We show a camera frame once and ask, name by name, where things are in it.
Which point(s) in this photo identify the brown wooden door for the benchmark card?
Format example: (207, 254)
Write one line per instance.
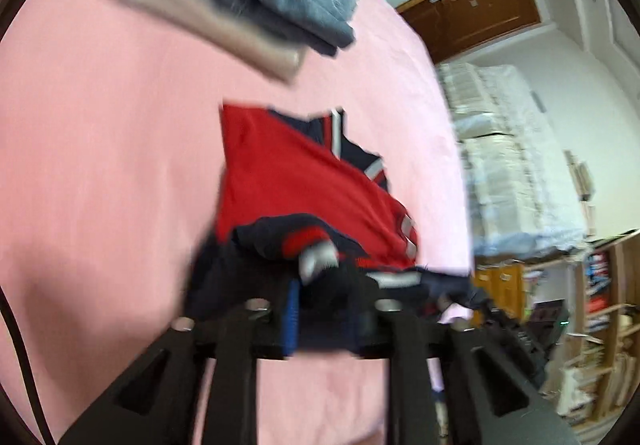
(475, 20)

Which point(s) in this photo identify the pink bed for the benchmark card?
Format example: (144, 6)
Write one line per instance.
(100, 175)

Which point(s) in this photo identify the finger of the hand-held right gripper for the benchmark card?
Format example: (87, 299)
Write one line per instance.
(465, 305)

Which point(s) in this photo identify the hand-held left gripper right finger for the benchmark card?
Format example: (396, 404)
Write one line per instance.
(410, 375)

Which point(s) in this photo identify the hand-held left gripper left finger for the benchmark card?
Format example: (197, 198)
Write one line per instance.
(235, 375)

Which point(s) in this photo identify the folded beige garment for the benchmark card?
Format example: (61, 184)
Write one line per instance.
(210, 20)

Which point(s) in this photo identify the navy and red varsity jacket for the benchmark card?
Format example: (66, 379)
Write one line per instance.
(300, 185)

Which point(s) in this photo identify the wooden bookshelf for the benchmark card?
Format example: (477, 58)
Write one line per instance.
(605, 325)

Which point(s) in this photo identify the lace-covered furniture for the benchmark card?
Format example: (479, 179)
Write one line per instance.
(515, 160)

